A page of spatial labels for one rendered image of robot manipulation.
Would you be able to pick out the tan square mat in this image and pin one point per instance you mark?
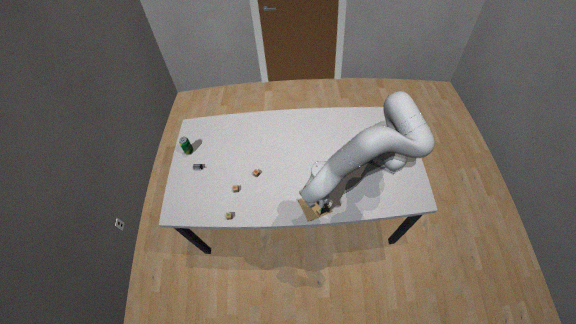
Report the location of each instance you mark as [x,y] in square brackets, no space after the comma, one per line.
[310,214]

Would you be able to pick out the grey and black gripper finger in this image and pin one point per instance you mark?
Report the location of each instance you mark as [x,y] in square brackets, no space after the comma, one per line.
[326,209]

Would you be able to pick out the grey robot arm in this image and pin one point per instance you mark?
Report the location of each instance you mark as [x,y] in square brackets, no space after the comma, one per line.
[416,140]

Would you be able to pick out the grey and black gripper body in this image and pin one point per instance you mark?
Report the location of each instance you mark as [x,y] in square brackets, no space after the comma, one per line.
[323,201]

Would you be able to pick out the green and yellow striped drink can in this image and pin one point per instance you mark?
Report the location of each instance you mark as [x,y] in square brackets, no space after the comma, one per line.
[186,145]

